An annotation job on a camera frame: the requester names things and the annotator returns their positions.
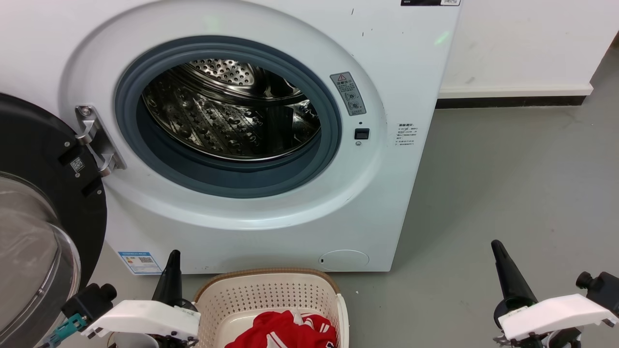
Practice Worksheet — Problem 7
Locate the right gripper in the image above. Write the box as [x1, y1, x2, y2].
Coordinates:
[491, 240, 583, 348]

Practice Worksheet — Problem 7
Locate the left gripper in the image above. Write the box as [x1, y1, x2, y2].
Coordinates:
[109, 250, 201, 348]

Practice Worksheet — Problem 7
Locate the red and white garment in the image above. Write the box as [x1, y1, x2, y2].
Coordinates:
[225, 310, 338, 348]

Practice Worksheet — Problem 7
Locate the cream plastic laundry basket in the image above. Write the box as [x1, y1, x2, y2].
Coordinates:
[192, 268, 350, 348]

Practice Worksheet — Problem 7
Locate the stainless steel washing machine drum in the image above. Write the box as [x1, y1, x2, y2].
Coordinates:
[142, 59, 322, 161]

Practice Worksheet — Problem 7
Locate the black washer door with glass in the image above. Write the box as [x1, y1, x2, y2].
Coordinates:
[0, 93, 108, 348]

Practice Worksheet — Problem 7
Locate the blue energy label sticker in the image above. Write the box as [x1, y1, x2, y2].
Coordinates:
[118, 251, 162, 276]

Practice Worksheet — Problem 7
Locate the grey rubber door gasket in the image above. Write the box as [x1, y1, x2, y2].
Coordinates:
[115, 35, 342, 199]

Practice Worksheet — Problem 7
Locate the white front-load washing machine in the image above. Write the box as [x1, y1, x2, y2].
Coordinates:
[0, 0, 462, 275]

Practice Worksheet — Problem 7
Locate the metal door hinge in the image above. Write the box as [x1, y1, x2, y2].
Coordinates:
[75, 105, 127, 177]

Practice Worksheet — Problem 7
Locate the round white filter cover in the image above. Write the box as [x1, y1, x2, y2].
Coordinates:
[319, 249, 370, 271]

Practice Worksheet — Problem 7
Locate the black baseboard strip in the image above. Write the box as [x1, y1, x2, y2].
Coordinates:
[435, 96, 587, 109]

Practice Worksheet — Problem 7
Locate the small text instruction sticker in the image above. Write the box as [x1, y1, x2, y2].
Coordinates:
[396, 123, 418, 147]

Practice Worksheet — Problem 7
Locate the grey warning sticker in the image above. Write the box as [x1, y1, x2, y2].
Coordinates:
[330, 72, 367, 116]

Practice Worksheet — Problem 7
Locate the teal cable connector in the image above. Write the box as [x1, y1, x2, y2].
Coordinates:
[48, 313, 87, 348]

